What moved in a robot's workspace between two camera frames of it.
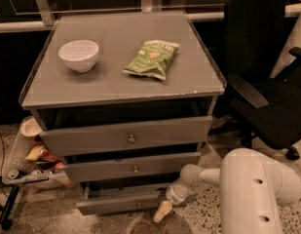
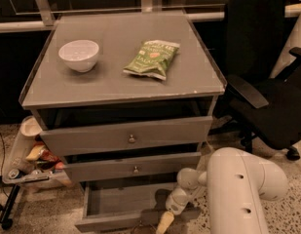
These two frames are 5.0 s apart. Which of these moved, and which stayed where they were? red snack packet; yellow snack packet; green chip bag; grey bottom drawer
Moved: grey bottom drawer
Stayed: yellow snack packet; green chip bag; red snack packet
